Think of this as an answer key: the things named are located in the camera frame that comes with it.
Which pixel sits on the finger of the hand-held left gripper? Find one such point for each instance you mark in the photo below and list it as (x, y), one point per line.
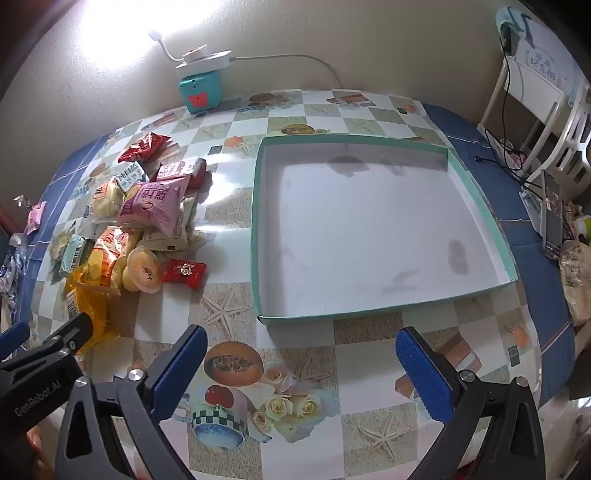
(74, 332)
(14, 339)

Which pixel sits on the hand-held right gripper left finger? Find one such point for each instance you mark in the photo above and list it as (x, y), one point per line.
(180, 369)

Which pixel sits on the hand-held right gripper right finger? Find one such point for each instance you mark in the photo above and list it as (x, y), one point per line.
(425, 378)

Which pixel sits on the small green snack packet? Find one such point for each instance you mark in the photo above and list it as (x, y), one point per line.
(76, 256)

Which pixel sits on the small red candy packet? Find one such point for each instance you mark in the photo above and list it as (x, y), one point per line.
(184, 272)

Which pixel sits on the pink snack packet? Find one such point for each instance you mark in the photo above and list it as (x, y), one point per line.
(154, 203)

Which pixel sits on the teal cardboard tray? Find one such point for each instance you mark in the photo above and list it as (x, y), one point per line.
(369, 221)

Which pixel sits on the pile of assorted snack packets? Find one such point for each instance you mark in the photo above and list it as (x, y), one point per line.
(127, 174)

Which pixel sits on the maroon snack packet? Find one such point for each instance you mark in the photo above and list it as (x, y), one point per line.
(180, 170)

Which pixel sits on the red triangular snack packet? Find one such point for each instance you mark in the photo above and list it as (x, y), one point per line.
(145, 147)

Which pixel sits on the blue white packet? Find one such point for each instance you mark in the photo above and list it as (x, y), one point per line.
(9, 267)

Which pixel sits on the checkered printed tablecloth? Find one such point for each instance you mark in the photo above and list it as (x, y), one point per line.
(295, 341)

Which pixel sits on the pink wrapper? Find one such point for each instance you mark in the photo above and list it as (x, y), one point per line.
(37, 217)

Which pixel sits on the clear plastic bag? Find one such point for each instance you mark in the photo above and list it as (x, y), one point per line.
(577, 277)

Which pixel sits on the white phone stand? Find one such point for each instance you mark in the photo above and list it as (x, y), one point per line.
(531, 203)

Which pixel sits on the smartphone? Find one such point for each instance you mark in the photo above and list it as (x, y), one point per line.
(551, 217)

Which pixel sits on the pink round object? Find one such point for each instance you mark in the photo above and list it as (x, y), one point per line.
(516, 159)

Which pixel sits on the small teal box red label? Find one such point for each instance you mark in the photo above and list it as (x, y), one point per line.
(198, 92)

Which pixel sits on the white chair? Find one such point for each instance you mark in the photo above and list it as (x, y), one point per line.
(575, 134)

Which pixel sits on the white power strip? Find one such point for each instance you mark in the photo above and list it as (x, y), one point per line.
(207, 62)

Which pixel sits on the white gooseneck lamp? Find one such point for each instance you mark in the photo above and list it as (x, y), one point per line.
(159, 39)

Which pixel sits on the white paper sign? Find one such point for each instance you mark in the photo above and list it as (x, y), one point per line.
(540, 60)

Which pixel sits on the teal hanging object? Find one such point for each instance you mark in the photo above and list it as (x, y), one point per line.
(510, 27)

